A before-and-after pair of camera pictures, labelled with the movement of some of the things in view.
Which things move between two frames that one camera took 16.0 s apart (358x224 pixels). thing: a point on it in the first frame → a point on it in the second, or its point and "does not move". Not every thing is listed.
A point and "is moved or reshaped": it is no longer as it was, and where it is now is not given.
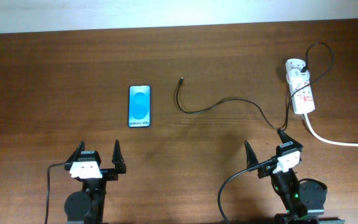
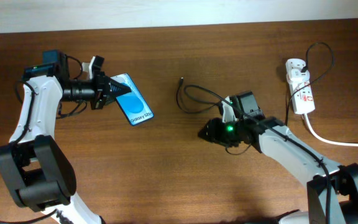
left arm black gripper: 119,163 → 104,94
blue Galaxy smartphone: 139,109 is moved or reshaped
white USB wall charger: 297,76 does not move
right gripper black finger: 251,158 → 215,130
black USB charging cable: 263,112 does not move
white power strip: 302,98 does not move
